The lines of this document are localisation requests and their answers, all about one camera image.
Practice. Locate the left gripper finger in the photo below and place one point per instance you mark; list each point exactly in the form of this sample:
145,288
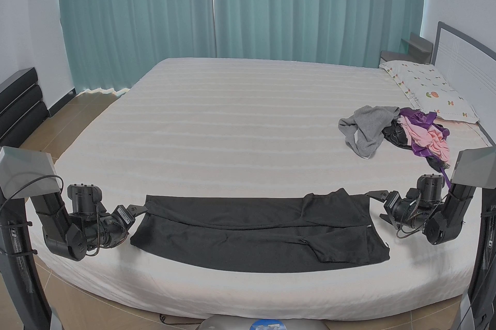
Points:
139,209

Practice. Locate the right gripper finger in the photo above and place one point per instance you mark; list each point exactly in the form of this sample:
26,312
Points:
387,220
379,196

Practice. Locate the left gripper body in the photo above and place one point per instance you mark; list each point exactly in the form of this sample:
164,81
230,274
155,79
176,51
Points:
118,229

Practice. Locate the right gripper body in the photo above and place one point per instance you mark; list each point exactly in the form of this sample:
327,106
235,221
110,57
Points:
403,214

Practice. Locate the black T-shirt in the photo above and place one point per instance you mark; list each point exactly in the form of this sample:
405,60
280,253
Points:
252,239

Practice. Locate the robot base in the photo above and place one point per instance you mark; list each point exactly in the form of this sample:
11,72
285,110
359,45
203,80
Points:
232,322

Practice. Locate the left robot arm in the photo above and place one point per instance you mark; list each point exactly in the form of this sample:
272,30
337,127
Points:
27,173

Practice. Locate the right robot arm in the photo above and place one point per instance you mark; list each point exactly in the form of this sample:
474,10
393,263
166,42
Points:
474,169

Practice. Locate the bed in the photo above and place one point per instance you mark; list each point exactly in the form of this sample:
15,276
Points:
232,119

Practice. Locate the grey garment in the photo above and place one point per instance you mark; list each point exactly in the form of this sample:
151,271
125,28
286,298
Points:
368,129

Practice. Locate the white printed pillow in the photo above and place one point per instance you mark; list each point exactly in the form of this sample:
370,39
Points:
430,88

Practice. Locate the grey bedside table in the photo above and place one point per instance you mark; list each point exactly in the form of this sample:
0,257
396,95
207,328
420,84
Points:
412,47

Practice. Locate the black chest of drawers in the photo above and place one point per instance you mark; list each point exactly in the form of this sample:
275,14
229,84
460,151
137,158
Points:
19,99

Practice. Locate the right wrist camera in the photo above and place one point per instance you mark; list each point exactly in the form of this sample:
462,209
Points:
411,196

